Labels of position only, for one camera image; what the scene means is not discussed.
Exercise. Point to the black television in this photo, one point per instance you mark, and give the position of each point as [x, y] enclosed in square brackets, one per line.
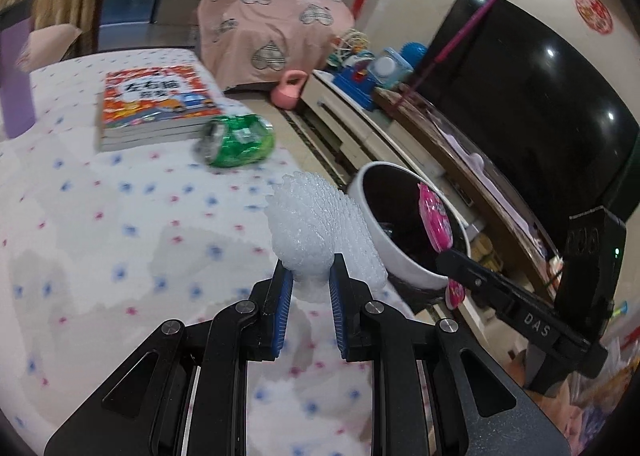
[525, 85]

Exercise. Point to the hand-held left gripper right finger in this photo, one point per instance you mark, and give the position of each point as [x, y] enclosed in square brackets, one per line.
[340, 306]

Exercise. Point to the round red wall decal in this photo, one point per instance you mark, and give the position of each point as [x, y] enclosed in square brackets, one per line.
[594, 13]

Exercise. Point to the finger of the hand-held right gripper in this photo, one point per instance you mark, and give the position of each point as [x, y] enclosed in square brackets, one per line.
[475, 278]

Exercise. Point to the purple box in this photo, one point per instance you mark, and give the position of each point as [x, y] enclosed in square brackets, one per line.
[15, 80]

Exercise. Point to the blue spiky ball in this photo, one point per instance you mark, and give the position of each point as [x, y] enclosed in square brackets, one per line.
[415, 54]

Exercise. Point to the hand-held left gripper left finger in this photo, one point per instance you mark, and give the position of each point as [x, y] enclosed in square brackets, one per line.
[280, 306]

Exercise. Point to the cream television cabinet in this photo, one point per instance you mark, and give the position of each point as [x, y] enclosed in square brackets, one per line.
[350, 125]

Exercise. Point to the blue toy machine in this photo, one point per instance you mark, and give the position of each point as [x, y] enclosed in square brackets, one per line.
[390, 68]

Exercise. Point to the clear bubble wrap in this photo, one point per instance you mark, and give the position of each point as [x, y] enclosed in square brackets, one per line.
[310, 221]

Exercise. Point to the pink kettlebell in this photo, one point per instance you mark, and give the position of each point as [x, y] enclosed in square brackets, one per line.
[287, 93]

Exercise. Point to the pink heart-print cover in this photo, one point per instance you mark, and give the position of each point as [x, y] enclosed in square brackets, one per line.
[270, 15]

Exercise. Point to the beige sofa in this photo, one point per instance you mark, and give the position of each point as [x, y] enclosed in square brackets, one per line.
[52, 43]

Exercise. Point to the crushed green can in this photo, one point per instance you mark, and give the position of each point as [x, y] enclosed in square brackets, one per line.
[240, 140]

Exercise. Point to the pink snack wrapper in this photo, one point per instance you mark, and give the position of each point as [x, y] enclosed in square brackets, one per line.
[435, 216]

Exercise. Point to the stack of colourful books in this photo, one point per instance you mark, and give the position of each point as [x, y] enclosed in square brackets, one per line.
[155, 100]

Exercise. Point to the pink stick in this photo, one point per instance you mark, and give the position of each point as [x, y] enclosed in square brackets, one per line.
[450, 45]

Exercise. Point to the sliding glass door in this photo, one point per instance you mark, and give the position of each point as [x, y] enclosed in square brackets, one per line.
[140, 0]

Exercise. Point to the black bin with white rim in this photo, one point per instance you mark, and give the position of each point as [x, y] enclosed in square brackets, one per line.
[395, 201]

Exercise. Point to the toy ferris wheel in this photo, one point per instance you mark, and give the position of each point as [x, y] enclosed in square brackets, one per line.
[350, 48]

